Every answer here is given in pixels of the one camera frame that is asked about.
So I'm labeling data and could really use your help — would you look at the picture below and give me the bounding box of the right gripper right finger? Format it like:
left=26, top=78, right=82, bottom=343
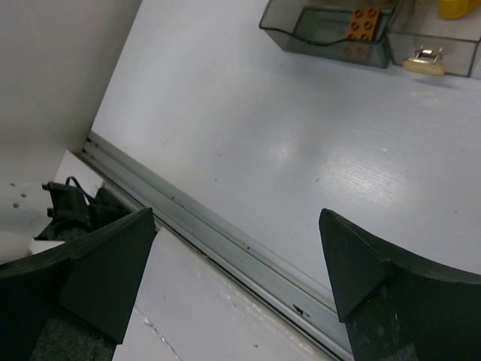
left=319, top=208, right=480, bottom=360

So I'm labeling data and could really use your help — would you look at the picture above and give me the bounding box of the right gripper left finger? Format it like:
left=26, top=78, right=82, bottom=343
left=1, top=208, right=156, bottom=360

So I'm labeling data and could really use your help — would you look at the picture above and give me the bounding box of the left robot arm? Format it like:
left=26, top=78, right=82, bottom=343
left=1, top=176, right=130, bottom=263

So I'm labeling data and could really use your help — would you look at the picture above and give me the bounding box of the tall clear drawer bin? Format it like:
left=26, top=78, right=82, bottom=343
left=388, top=1, right=480, bottom=77

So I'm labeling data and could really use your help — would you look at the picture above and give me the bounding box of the orange lego in bin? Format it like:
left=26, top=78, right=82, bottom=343
left=346, top=7, right=381, bottom=41

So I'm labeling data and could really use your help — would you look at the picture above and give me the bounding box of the grey tinted plastic bin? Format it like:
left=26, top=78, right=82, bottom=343
left=259, top=1, right=399, bottom=68

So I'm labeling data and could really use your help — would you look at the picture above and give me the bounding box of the aluminium frame rail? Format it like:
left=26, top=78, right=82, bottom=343
left=81, top=132, right=354, bottom=360

